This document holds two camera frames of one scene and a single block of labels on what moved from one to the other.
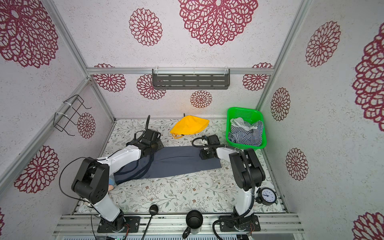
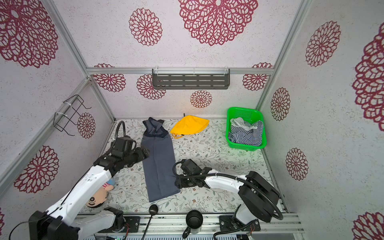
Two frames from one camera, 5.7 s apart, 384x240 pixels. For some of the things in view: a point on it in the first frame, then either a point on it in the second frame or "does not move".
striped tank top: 241,132 does not move
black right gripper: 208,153 to 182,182
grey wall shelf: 191,78 does not move
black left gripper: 156,151 to 141,156
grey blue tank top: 167,161 to 159,165
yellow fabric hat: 189,125 does not move
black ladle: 153,209 does not move
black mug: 194,221 does not move
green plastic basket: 249,115 does not move
